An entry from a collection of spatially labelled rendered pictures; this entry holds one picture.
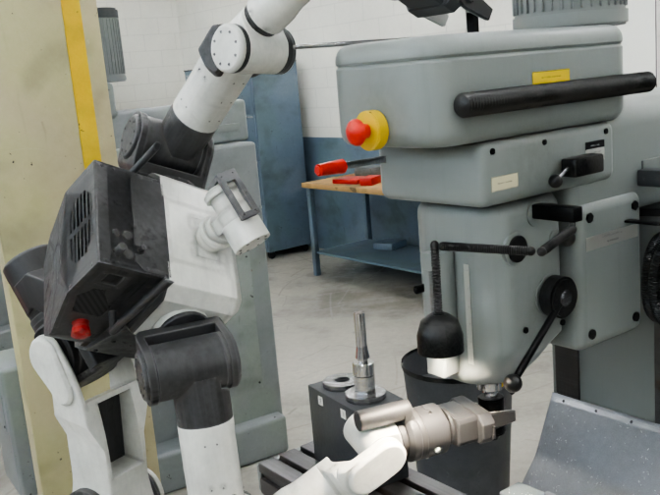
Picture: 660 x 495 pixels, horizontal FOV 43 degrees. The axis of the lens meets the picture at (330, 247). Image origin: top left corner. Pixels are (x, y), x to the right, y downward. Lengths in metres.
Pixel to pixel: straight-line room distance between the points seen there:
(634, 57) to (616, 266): 4.77
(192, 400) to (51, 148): 1.65
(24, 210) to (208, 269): 1.48
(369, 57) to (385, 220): 6.97
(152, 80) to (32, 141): 8.28
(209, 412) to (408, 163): 0.51
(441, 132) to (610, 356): 0.78
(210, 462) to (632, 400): 0.89
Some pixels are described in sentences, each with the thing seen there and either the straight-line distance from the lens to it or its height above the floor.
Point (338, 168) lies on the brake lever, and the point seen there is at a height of 1.70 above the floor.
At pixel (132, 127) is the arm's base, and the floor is 1.78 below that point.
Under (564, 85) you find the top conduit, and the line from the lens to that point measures 1.35.
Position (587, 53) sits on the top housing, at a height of 1.85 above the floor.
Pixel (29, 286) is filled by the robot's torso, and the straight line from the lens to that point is 1.72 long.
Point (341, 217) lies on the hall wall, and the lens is 8.78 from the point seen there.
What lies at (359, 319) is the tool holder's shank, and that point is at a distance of 1.82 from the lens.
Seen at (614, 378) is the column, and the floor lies 1.19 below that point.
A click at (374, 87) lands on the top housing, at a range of 1.29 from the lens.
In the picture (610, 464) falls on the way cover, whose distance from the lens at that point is 1.87.
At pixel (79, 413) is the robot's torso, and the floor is 1.26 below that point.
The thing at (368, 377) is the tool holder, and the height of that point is 1.20.
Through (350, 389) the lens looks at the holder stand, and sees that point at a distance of 1.91.
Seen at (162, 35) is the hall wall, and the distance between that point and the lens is 11.19.
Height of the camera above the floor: 1.85
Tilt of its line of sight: 12 degrees down
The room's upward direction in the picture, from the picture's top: 5 degrees counter-clockwise
